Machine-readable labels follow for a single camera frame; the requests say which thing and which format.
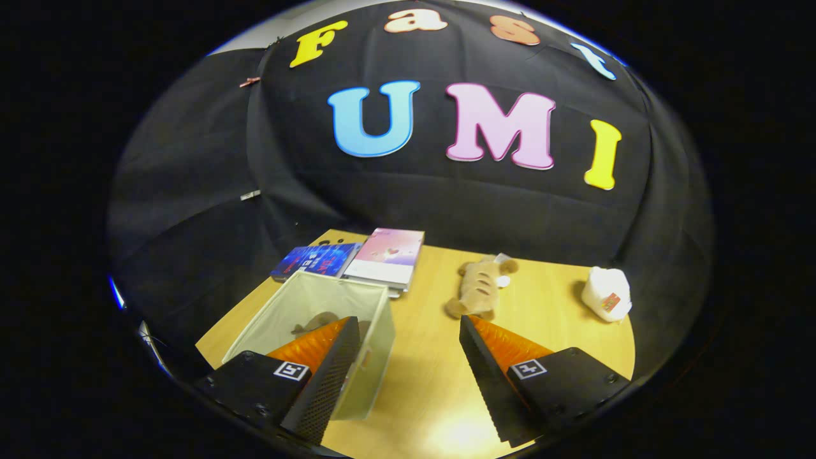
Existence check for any white plush toy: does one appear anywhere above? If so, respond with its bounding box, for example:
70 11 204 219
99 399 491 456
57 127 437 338
581 266 633 323

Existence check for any blue book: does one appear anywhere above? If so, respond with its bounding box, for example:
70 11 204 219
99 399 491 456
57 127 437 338
270 242 361 282

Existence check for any cream fabric storage box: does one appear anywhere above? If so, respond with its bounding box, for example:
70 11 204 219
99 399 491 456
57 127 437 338
221 270 396 421

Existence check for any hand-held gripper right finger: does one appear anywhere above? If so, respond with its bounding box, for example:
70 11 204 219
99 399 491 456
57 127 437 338
459 314 632 448

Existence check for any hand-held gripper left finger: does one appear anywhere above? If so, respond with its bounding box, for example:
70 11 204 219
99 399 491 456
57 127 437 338
193 316 362 446

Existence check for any pink book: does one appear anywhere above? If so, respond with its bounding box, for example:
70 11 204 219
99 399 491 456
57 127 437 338
344 228 426 289

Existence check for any bread-shaped plush toy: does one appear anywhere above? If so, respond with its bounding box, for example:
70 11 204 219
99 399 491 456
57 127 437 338
444 254 519 321

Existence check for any black backdrop cloth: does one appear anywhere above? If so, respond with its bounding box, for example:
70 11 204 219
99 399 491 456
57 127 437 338
107 0 715 383

